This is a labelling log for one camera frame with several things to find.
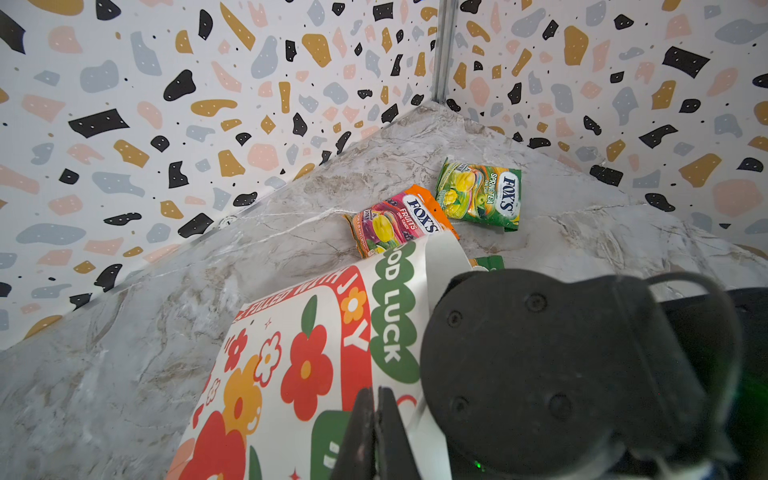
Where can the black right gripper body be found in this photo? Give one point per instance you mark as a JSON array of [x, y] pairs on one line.
[[535, 378]]

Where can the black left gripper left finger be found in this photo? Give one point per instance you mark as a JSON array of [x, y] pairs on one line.
[[356, 459]]

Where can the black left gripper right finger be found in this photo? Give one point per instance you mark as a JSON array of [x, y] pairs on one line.
[[394, 456]]

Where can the white paper bag floral print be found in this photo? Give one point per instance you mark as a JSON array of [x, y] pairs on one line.
[[284, 383]]

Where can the green Fox's candy bag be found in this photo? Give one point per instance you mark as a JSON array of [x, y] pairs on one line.
[[488, 263], [486, 195]]

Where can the orange pink Fox's candy bag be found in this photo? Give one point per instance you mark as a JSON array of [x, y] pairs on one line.
[[406, 216]]

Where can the aluminium corner post right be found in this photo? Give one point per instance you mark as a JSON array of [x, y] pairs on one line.
[[447, 13]]

